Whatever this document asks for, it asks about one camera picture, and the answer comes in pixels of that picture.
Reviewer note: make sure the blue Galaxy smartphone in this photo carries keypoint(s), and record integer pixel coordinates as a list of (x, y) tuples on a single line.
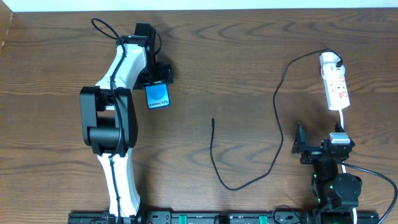
[(157, 96)]

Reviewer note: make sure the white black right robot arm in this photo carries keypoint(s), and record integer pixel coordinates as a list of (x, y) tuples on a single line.
[(337, 192)]

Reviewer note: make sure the white power strip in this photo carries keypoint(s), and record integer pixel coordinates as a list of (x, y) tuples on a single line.
[(335, 87)]

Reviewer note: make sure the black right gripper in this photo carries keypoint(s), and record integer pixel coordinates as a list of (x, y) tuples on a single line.
[(315, 149)]

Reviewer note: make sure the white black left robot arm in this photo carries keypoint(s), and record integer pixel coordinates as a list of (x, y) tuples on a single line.
[(109, 122)]

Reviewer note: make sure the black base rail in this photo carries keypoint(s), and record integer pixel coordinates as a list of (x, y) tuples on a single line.
[(167, 217)]

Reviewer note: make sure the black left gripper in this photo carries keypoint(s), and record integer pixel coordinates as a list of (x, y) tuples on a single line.
[(166, 73)]

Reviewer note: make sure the white USB charger plug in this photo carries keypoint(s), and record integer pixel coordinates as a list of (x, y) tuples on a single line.
[(330, 62)]

